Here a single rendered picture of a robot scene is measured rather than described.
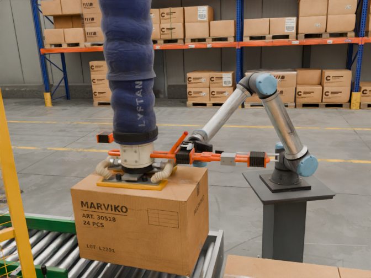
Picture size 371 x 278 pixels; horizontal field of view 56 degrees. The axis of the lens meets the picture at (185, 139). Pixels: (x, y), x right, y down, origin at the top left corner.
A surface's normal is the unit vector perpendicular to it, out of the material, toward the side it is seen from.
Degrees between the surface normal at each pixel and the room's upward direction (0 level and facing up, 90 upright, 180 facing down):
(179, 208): 90
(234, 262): 0
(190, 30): 90
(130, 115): 78
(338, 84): 93
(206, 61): 90
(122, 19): 73
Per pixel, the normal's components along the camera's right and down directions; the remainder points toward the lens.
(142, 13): 0.72, 0.38
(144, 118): 0.59, -0.07
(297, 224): 0.11, 0.28
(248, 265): -0.04, -0.96
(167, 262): -0.29, 0.29
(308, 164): 0.33, 0.32
